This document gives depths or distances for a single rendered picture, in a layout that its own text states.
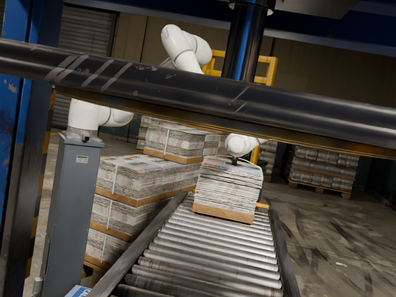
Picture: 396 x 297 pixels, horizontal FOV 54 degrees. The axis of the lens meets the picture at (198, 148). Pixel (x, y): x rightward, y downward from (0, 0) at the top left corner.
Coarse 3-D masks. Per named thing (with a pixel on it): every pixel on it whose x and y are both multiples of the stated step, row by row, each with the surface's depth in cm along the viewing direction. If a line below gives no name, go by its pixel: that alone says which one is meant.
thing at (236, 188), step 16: (208, 160) 186; (208, 176) 176; (224, 176) 175; (240, 176) 175; (256, 176) 174; (208, 192) 178; (224, 192) 178; (240, 192) 176; (256, 192) 176; (224, 208) 179; (240, 208) 178
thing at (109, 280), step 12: (180, 192) 214; (168, 204) 185; (156, 216) 164; (168, 216) 167; (156, 228) 149; (144, 240) 135; (132, 252) 123; (120, 264) 113; (132, 264) 115; (108, 276) 105; (120, 276) 106; (96, 288) 97; (108, 288) 99
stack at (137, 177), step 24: (120, 168) 243; (144, 168) 248; (168, 168) 264; (192, 168) 300; (120, 192) 243; (144, 192) 244; (96, 216) 251; (120, 216) 244; (144, 216) 250; (96, 240) 253; (120, 240) 245
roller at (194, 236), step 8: (168, 232) 151; (176, 232) 151; (184, 232) 151; (208, 240) 149; (216, 240) 149; (224, 240) 150; (240, 248) 148; (248, 248) 148; (256, 248) 148; (272, 256) 146
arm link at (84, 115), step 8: (72, 104) 199; (80, 104) 197; (88, 104) 198; (72, 112) 198; (80, 112) 197; (88, 112) 198; (96, 112) 201; (104, 112) 206; (72, 120) 199; (80, 120) 198; (88, 120) 199; (96, 120) 202; (104, 120) 208; (80, 128) 199; (88, 128) 200; (96, 128) 205
